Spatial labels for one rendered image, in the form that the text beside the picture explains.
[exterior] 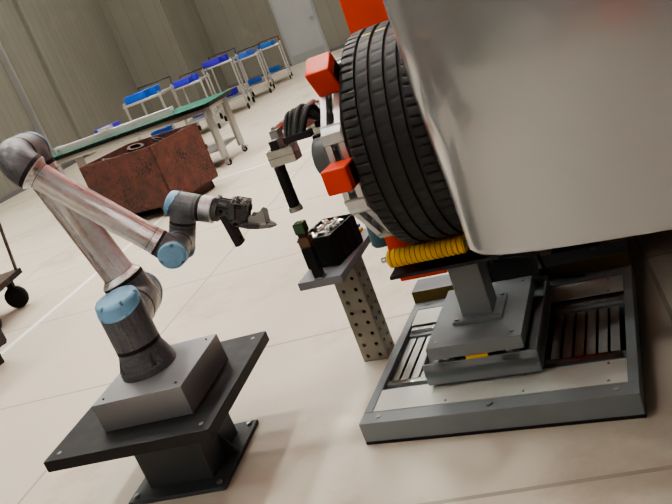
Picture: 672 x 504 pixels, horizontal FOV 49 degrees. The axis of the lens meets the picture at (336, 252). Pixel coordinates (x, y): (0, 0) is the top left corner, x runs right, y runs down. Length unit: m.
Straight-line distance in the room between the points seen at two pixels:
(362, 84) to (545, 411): 1.04
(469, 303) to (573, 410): 0.47
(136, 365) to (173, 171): 4.69
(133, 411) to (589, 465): 1.35
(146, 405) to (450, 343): 0.96
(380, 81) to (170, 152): 5.23
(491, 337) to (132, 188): 5.37
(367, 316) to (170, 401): 0.83
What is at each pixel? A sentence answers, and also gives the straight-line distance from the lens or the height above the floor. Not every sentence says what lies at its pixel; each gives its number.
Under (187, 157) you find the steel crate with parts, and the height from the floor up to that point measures 0.41.
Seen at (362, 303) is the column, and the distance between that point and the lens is 2.77.
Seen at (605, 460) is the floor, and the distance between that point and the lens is 2.09.
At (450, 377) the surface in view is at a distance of 2.38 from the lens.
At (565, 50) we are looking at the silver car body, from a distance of 1.12.
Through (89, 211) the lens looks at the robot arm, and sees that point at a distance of 2.43.
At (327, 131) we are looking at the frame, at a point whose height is 0.97.
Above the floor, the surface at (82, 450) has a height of 0.30.
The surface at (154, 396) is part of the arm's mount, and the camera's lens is 2.40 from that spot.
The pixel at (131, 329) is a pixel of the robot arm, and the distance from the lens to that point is 2.47.
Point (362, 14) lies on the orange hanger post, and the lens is 2.75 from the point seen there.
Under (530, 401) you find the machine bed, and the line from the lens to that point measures 2.22.
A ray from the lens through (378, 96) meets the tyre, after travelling 1.97.
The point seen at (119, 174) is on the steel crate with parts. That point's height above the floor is 0.50.
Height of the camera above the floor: 1.29
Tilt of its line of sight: 18 degrees down
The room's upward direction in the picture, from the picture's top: 21 degrees counter-clockwise
